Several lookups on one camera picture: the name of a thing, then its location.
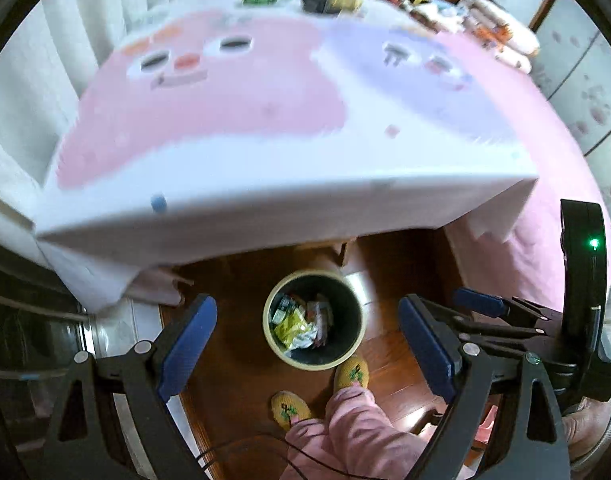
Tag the pink pajama pants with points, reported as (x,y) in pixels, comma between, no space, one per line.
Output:
(365,435)

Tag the pink bed blanket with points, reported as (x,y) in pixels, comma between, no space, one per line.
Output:
(545,160)

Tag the round black trash bin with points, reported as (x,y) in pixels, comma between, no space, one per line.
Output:
(348,320)

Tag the dark glass door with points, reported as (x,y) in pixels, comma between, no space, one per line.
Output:
(25,320)

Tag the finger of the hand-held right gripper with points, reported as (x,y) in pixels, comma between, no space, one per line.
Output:
(478,300)

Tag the white floral sliding door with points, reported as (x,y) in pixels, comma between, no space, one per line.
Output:
(580,85)

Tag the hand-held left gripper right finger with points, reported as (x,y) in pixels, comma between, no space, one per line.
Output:
(425,350)

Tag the small black packet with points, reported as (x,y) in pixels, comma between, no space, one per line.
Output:
(314,3)

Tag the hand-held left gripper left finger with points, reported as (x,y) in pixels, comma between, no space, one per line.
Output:
(185,345)

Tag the yellow knitted slipper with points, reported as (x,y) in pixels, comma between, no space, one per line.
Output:
(290,409)
(351,372)

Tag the person's right hand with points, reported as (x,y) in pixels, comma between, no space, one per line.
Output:
(593,425)

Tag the white patterned plush pillow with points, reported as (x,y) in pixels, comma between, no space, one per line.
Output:
(505,30)

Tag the cartoon printed tablecloth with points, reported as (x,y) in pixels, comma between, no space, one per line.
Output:
(235,135)

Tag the yellow-green snack wrapper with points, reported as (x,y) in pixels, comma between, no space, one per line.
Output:
(346,2)

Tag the white curtain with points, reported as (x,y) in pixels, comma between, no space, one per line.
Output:
(85,20)

